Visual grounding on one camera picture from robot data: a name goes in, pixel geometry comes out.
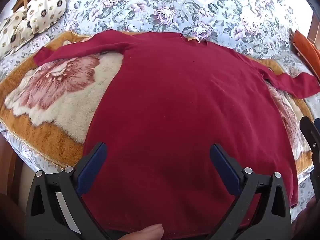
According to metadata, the floral bedsheet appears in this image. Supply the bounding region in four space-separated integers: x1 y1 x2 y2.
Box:
0 0 320 212

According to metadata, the dark red sweater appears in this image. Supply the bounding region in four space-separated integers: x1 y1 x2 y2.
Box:
33 29 320 238

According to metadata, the person's left hand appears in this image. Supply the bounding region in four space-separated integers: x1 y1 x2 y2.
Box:
119 224 165 240

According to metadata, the orange cloth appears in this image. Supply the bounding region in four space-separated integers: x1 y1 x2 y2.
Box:
290 29 320 78

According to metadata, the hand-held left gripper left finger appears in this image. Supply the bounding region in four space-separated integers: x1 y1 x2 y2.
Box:
24 142 113 240

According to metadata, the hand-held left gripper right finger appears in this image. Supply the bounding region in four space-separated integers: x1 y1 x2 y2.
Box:
209 143 293 240

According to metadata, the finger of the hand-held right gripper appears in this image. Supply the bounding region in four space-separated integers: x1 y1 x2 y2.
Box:
299 116 320 203

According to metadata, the orange cream plush flower blanket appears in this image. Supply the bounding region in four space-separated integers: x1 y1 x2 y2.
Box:
0 31 316 179

